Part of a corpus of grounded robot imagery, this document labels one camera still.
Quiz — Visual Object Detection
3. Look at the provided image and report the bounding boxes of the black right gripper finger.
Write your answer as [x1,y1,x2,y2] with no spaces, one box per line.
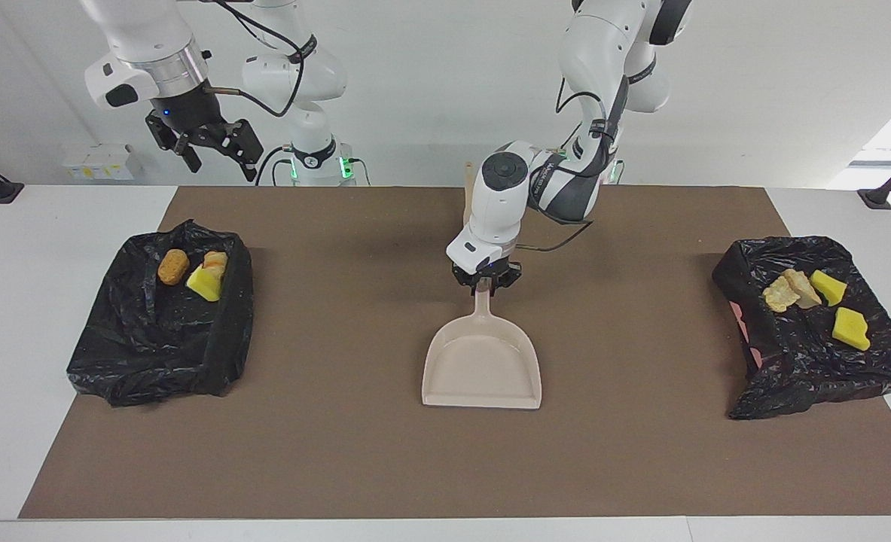
[223,118,264,183]
[174,134,203,175]

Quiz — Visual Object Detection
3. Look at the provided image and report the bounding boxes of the beige plastic dustpan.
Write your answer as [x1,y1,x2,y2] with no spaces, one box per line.
[421,280,543,411]

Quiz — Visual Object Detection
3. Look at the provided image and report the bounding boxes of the brown cork-like foam chunk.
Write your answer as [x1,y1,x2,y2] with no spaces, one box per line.
[157,249,190,286]

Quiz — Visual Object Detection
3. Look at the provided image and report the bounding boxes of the yellow sponge piece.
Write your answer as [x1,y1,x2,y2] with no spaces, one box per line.
[810,269,848,307]
[832,306,872,352]
[186,263,224,303]

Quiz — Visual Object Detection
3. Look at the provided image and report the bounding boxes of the orange striped foam chunk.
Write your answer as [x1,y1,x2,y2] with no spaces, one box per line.
[783,268,822,309]

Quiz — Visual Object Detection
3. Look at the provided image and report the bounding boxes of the right black trash bag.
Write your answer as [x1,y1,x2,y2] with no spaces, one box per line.
[66,219,255,408]

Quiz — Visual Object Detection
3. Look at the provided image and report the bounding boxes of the black trash bag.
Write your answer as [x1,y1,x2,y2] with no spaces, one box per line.
[66,219,255,408]
[712,236,891,421]

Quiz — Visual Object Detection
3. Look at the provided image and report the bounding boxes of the left black trash bag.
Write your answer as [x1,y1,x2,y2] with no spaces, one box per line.
[712,236,891,421]

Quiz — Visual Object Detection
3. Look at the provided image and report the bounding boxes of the white box yellow labels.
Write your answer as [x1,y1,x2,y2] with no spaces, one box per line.
[61,144,145,181]

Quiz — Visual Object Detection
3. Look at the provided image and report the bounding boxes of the brown table mat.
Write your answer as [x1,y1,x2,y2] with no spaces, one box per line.
[18,185,891,520]

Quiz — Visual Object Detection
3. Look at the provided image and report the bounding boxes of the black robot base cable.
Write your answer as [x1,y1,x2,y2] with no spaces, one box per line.
[255,145,289,187]

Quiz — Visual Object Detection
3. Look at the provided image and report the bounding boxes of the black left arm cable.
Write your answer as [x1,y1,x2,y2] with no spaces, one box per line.
[524,75,630,253]

